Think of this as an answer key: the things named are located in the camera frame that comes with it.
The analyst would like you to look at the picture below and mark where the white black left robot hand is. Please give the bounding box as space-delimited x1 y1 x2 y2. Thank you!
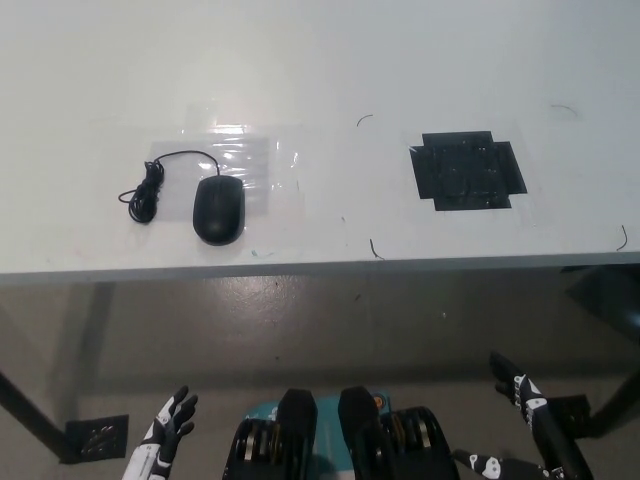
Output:
122 384 200 480

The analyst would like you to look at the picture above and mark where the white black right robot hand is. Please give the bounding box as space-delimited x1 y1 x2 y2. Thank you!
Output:
452 351 594 480

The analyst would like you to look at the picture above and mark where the black computer mouse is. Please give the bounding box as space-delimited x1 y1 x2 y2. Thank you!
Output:
192 174 247 246

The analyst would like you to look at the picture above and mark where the black table leg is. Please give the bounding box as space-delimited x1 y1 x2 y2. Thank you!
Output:
589 359 640 439
0 369 69 464

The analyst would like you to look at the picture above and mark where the black tape patch on table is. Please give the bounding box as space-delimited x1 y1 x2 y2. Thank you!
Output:
409 130 528 212

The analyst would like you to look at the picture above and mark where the clear plastic tape sheet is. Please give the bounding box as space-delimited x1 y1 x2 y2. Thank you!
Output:
149 102 306 221

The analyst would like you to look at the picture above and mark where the dark table frame bracket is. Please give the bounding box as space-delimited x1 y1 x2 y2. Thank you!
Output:
557 264 640 326

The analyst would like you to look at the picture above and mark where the black mouse cable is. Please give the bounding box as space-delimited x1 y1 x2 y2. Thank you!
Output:
118 149 221 226

